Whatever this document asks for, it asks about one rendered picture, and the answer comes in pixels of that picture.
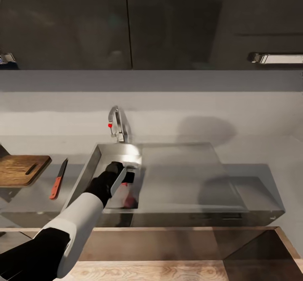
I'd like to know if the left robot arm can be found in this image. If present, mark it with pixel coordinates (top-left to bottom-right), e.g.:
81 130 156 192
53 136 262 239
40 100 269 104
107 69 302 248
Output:
0 162 139 281

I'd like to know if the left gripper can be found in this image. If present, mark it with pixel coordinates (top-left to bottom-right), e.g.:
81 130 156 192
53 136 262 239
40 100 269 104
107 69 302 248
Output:
121 172 135 183

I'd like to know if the parer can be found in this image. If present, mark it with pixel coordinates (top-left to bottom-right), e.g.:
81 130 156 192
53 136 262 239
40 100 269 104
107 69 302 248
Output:
49 159 67 199

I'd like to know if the cutting board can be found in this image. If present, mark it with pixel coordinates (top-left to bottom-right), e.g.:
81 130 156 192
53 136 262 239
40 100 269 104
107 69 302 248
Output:
0 155 51 186

